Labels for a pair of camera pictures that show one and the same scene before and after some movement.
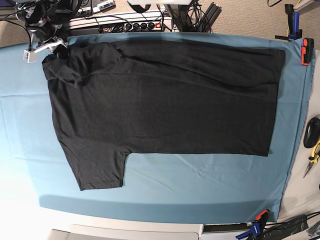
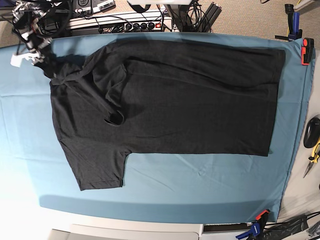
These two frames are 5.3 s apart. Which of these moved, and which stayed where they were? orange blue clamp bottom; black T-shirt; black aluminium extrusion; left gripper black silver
Moved: left gripper black silver
Stayed: orange blue clamp bottom; black aluminium extrusion; black T-shirt
